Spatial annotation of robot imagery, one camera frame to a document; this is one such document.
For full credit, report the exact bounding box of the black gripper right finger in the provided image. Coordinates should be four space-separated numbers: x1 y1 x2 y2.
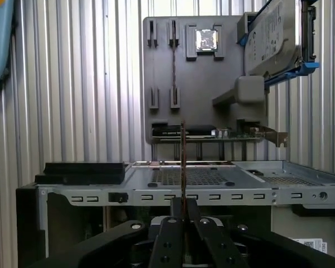
185 198 335 268

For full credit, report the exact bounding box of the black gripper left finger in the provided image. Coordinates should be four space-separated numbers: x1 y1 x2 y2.
26 197 184 268

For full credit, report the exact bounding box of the RAM stick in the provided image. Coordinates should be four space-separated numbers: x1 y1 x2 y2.
180 120 189 265

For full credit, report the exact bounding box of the black open PC case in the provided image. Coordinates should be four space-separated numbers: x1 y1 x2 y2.
15 160 335 268

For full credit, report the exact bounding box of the grey plastic parts rack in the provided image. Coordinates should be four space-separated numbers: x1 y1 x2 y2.
143 12 269 146

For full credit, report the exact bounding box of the silver CPU chip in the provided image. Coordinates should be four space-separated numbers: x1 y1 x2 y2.
195 28 219 52

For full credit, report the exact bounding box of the hard disk in blue carrier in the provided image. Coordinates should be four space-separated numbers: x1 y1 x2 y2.
237 0 320 87

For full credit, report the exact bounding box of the pale blue teach pendant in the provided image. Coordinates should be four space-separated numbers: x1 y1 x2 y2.
0 0 19 104

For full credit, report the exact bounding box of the graphics card with metal bracket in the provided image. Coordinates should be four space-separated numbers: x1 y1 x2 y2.
151 122 288 147

